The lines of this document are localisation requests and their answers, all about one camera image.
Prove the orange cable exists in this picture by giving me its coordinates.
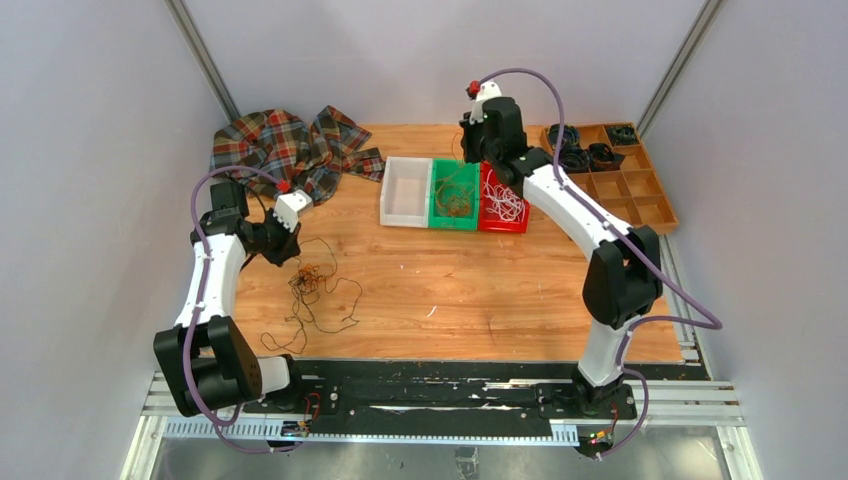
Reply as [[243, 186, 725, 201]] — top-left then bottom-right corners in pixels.
[[430, 135, 478, 220]]

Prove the white cable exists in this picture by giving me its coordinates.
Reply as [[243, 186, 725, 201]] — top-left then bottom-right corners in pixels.
[[482, 178, 529, 225]]

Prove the black cable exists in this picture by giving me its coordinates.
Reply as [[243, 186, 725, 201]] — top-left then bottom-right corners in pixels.
[[259, 237, 364, 356]]

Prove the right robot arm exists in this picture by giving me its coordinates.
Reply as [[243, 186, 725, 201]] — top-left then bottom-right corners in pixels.
[[460, 92, 663, 417]]

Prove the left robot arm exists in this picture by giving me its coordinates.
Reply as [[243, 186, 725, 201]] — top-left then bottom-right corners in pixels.
[[153, 181, 312, 417]]

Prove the green plastic bin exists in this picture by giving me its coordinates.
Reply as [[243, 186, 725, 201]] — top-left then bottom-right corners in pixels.
[[428, 159, 480, 231]]

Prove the red plastic bin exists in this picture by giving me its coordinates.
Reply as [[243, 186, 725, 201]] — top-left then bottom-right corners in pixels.
[[478, 163, 530, 234]]

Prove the plaid cloth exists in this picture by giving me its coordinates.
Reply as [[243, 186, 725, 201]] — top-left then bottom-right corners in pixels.
[[210, 105, 386, 206]]

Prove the white plastic bin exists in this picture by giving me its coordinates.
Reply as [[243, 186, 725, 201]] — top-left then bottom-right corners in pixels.
[[379, 156, 433, 228]]

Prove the black coiled roll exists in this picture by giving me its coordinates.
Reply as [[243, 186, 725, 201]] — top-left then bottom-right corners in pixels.
[[587, 143, 625, 172], [558, 146, 591, 175], [546, 124, 580, 150], [604, 124, 641, 147]]

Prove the wooden compartment tray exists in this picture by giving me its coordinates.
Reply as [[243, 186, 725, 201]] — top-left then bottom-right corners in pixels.
[[539, 121, 680, 242]]

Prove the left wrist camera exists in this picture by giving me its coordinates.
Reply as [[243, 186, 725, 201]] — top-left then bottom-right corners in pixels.
[[272, 189, 313, 232]]

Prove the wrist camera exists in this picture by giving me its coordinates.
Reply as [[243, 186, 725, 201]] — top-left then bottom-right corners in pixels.
[[466, 80, 502, 125], [272, 189, 313, 232]]

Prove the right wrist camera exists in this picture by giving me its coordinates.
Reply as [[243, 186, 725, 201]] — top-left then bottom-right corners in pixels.
[[466, 80, 502, 125]]

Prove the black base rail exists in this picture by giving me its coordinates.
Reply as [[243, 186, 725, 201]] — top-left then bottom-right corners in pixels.
[[246, 359, 743, 452]]

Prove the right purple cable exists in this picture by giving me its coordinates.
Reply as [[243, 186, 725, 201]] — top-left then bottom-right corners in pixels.
[[478, 67, 723, 458]]

